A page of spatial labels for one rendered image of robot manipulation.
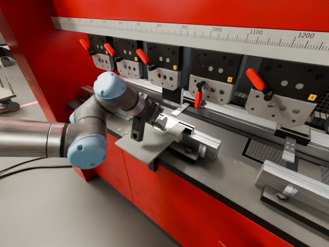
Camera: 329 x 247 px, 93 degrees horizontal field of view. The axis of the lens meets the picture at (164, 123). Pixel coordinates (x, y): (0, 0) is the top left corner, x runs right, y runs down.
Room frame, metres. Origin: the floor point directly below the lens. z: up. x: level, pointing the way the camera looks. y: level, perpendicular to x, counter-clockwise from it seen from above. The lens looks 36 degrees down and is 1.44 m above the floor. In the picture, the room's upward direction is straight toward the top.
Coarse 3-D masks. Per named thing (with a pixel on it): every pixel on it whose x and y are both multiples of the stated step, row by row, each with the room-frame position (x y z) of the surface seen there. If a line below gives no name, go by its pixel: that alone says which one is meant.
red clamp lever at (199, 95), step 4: (196, 84) 0.48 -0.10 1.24; (200, 84) 0.48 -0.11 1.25; (204, 84) 0.49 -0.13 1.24; (200, 88) 0.48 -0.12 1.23; (200, 92) 0.49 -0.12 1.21; (196, 96) 0.48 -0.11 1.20; (200, 96) 0.48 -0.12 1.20; (196, 100) 0.48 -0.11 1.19; (200, 100) 0.48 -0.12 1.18; (196, 104) 0.48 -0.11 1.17; (200, 104) 0.49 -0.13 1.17; (196, 108) 0.48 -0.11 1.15
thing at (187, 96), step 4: (188, 92) 0.87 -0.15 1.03; (184, 96) 0.82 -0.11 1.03; (188, 96) 0.82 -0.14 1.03; (184, 100) 0.81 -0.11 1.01; (188, 100) 0.79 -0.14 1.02; (192, 100) 0.79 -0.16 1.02; (204, 100) 0.83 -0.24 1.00; (184, 104) 0.78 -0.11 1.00; (188, 104) 0.78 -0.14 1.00; (192, 104) 0.78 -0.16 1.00; (180, 108) 0.73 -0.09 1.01; (184, 108) 0.73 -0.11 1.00; (172, 112) 0.69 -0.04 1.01; (176, 112) 0.69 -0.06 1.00; (180, 112) 0.69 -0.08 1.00; (176, 116) 0.66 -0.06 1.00
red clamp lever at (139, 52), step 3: (138, 51) 0.64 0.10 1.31; (141, 51) 0.64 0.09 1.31; (138, 54) 0.64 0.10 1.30; (141, 54) 0.63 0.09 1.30; (144, 54) 0.64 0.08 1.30; (141, 57) 0.63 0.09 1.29; (144, 57) 0.62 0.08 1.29; (147, 57) 0.63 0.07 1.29; (144, 60) 0.62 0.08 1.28; (147, 60) 0.62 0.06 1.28; (147, 63) 0.62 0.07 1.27; (150, 63) 0.62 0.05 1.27; (150, 66) 0.60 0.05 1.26; (153, 66) 0.61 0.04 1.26; (156, 66) 0.63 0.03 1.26; (150, 69) 0.60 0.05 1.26; (153, 69) 0.61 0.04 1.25
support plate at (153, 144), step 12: (156, 120) 0.63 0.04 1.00; (144, 132) 0.53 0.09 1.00; (180, 132) 0.54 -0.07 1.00; (120, 144) 0.46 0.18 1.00; (132, 144) 0.46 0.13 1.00; (144, 144) 0.46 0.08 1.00; (156, 144) 0.46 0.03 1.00; (168, 144) 0.46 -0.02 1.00; (144, 156) 0.39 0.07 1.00; (156, 156) 0.40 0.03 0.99
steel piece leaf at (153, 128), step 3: (168, 123) 0.60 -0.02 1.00; (171, 123) 0.60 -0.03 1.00; (147, 126) 0.56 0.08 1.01; (150, 126) 0.55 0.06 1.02; (153, 126) 0.57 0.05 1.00; (165, 126) 0.57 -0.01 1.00; (168, 126) 0.57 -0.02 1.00; (171, 126) 0.57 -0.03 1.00; (150, 129) 0.55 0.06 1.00; (153, 129) 0.54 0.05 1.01; (156, 129) 0.53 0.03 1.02; (159, 129) 0.55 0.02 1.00; (168, 129) 0.55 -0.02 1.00; (156, 132) 0.53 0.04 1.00; (159, 132) 0.52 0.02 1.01; (162, 132) 0.53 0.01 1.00; (165, 132) 0.53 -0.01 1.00; (162, 135) 0.51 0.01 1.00
